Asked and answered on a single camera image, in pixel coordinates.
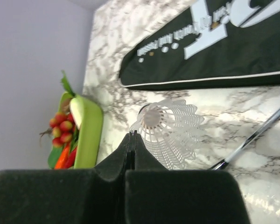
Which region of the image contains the green vegetable tray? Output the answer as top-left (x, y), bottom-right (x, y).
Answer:
top-left (46, 92), bottom-right (103, 169)

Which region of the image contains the white radish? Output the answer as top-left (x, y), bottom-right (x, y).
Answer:
top-left (70, 96), bottom-right (84, 130)

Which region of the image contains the black-handled badminton racket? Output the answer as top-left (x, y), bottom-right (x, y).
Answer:
top-left (210, 108), bottom-right (280, 170)

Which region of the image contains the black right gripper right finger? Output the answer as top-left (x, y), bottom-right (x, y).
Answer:
top-left (125, 133), bottom-right (250, 224)

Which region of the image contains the black sport racket bag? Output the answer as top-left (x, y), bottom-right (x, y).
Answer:
top-left (119, 0), bottom-right (280, 91)

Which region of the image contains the red chili pepper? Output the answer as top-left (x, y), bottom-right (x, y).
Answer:
top-left (64, 147), bottom-right (77, 169)

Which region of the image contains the red cherry tomato bunch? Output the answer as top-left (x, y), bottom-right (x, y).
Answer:
top-left (49, 112), bottom-right (75, 148)

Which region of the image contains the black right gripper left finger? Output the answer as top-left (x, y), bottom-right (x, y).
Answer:
top-left (0, 133), bottom-right (133, 224)

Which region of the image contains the white plastic shuttlecock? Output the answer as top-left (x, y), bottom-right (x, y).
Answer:
top-left (130, 98), bottom-right (204, 169)

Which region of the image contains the orange carrot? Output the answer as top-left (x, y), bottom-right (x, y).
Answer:
top-left (54, 143), bottom-right (70, 169)

